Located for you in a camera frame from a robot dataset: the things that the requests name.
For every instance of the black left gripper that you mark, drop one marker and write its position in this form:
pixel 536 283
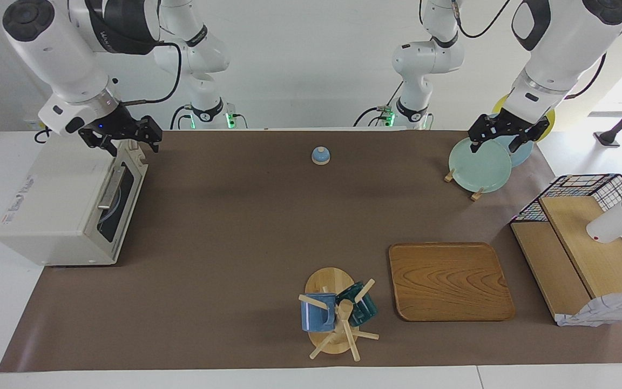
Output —
pixel 509 127

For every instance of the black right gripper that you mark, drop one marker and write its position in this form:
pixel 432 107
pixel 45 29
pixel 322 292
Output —
pixel 114 127

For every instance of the glass oven door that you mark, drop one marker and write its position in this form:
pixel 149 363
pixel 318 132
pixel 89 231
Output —
pixel 130 183

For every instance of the light blue ridged plate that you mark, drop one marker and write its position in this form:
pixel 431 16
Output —
pixel 115 208

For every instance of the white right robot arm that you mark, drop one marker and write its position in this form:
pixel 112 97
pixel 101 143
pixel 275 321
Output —
pixel 57 59

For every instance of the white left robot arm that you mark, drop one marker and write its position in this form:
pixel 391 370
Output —
pixel 559 48

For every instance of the beige toaster oven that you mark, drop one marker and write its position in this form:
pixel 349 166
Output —
pixel 52 205

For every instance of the light blue smooth plate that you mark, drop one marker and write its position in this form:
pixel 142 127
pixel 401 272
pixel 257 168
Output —
pixel 521 158

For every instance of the pale green plate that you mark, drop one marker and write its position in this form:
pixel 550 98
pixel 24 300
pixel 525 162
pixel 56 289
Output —
pixel 478 167

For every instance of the yellow plate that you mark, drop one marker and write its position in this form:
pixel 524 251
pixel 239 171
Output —
pixel 548 116

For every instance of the wooden plate rack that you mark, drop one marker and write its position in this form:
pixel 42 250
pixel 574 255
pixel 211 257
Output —
pixel 475 194

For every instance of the white cup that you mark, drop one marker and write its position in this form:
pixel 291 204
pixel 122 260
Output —
pixel 616 224

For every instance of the wooden serving tray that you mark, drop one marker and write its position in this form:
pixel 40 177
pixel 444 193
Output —
pixel 448 281

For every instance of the brown table mat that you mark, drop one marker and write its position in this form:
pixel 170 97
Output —
pixel 268 243

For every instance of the small blue bell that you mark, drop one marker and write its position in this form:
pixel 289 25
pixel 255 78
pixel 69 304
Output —
pixel 320 156

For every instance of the white marbled cloth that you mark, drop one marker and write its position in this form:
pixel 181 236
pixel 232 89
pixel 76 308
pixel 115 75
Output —
pixel 608 310

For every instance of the dark green mug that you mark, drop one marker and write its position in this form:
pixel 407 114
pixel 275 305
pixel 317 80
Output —
pixel 362 310

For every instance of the bamboo mug tree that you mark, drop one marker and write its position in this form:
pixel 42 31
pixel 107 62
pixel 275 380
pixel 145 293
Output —
pixel 330 281

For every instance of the blue mug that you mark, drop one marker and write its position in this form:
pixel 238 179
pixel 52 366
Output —
pixel 316 319

